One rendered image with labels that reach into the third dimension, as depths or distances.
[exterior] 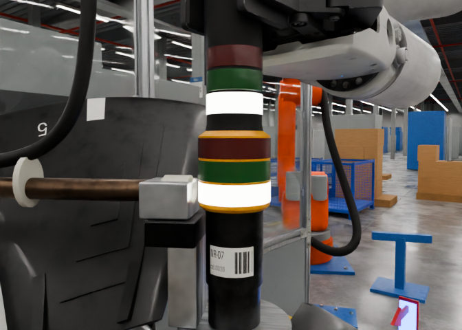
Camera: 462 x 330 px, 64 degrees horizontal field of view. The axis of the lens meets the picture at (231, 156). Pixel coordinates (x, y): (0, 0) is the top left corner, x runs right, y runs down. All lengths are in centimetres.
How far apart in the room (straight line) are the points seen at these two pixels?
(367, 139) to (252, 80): 800
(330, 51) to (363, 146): 797
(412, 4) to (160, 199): 41
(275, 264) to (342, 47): 136
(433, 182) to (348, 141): 225
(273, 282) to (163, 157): 129
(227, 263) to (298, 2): 16
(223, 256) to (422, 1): 41
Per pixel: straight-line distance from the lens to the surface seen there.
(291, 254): 165
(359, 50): 26
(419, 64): 42
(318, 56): 26
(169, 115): 37
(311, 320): 49
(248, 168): 20
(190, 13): 24
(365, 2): 24
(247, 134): 20
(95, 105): 39
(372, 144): 817
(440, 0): 53
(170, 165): 32
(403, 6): 53
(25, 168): 27
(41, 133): 38
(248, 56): 21
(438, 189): 947
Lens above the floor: 141
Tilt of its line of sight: 3 degrees down
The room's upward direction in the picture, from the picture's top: straight up
